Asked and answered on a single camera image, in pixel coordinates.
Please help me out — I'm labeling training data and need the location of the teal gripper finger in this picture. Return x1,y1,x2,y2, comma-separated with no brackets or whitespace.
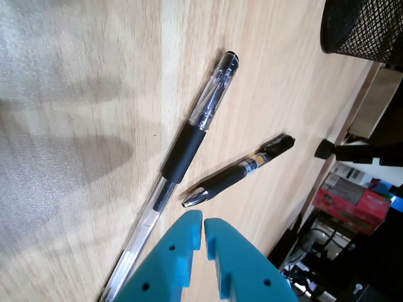
203,216,300,302
113,210,204,302

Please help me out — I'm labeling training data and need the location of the short black pen silver tip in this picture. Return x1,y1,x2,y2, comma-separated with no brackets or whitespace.
181,133,296,209

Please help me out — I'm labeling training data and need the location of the clear capped pen black grip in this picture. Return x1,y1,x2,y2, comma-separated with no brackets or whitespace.
98,49,241,302

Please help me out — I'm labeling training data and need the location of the black tripod leg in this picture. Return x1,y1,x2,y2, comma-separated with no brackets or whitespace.
314,139,403,168

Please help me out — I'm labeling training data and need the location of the white cardboard box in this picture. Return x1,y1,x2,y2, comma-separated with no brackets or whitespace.
324,162,368,190

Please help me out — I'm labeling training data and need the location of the black mesh pen holder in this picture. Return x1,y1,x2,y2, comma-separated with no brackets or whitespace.
319,0,403,65

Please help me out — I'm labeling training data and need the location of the red cardboard box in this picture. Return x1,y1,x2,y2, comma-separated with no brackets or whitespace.
312,184,394,237

